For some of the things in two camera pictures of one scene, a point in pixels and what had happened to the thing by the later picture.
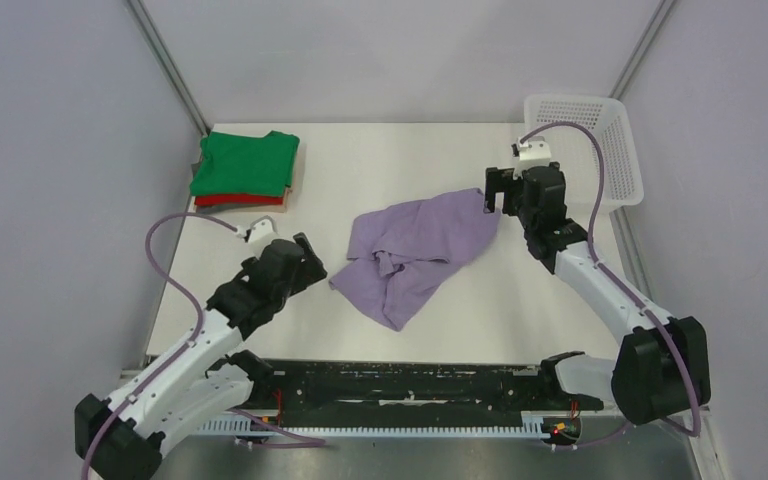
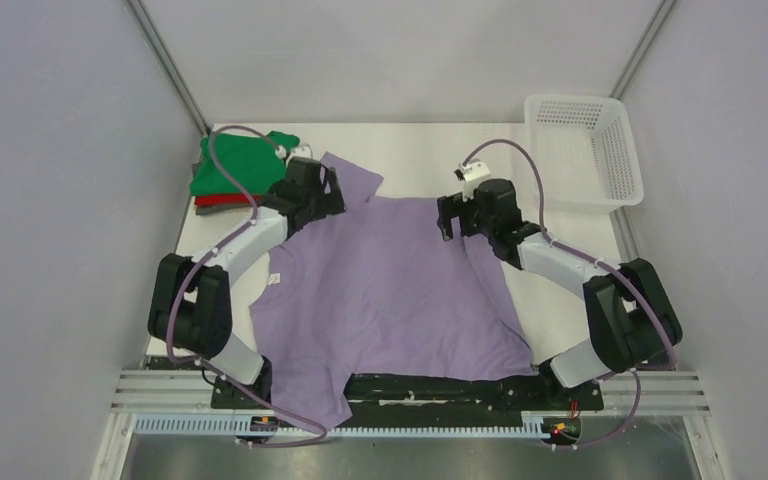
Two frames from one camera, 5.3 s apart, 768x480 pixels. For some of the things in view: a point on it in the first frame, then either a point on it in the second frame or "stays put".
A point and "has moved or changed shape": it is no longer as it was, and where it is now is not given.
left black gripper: x=311 y=270 -> x=330 y=202
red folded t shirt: x=238 y=199 stays put
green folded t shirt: x=246 y=164 stays put
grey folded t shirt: x=214 y=209 stays put
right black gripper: x=500 y=181 -> x=452 y=207
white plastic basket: x=575 y=150 stays put
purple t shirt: x=400 y=256 has moved or changed shape
